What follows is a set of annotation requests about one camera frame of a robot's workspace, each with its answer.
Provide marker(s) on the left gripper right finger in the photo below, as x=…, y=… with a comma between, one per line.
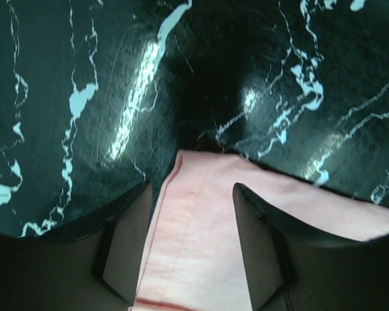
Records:
x=291, y=265

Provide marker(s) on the black marble pattern mat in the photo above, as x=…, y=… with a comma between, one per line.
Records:
x=97, y=96

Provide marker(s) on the salmon pink t-shirt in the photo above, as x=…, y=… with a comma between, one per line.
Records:
x=192, y=258

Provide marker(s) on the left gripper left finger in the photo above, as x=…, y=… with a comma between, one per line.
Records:
x=91, y=263

